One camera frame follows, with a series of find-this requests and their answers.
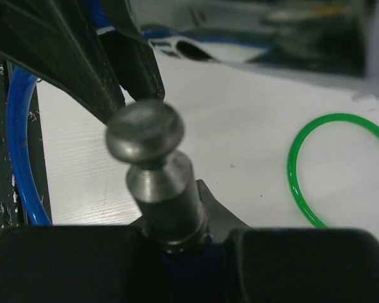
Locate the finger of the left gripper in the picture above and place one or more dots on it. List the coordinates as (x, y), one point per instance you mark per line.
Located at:
(57, 42)
(131, 57)

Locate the green cable lock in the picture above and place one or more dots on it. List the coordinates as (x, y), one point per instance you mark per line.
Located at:
(333, 172)

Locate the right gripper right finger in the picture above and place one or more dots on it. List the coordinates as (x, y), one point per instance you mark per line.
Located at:
(290, 264)

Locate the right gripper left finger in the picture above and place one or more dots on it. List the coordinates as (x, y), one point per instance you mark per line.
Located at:
(79, 264)

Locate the blue cable lock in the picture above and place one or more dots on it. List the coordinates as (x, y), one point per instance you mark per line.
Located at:
(160, 179)

